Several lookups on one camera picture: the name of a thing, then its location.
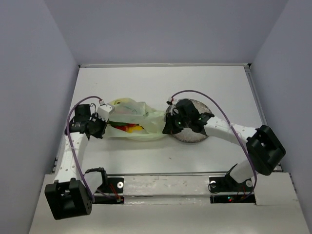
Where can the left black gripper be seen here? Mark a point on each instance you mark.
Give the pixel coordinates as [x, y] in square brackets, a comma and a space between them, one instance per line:
[103, 124]

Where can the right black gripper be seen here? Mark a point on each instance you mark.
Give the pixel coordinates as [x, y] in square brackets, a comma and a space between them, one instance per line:
[170, 127]

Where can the red fake cherries with leaf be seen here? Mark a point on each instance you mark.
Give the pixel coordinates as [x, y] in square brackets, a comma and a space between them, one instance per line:
[126, 127]

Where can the light green plastic bag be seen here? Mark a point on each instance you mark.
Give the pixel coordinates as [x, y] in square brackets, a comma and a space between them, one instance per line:
[151, 119]

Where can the yellow fake banana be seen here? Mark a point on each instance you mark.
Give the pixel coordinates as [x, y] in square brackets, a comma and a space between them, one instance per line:
[127, 102]

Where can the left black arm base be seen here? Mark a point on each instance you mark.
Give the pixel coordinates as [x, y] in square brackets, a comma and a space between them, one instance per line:
[112, 193]

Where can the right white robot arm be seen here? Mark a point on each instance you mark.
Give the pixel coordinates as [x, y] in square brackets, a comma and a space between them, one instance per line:
[264, 150]

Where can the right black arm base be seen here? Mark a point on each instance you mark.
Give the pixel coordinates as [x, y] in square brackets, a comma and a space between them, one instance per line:
[222, 193]

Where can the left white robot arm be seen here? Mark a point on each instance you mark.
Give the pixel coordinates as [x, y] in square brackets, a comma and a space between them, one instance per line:
[72, 192]

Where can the speckled ceramic plate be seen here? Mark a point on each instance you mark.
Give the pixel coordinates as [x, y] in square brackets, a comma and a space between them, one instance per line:
[187, 135]

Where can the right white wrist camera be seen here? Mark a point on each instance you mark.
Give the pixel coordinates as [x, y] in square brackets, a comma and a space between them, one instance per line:
[171, 105]

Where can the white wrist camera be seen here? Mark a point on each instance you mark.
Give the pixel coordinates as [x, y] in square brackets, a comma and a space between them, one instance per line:
[104, 111]
[171, 105]

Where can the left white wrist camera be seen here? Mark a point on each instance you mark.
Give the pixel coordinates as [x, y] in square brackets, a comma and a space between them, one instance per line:
[104, 111]

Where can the aluminium table frame rail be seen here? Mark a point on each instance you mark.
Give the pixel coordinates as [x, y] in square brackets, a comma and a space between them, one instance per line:
[140, 65]

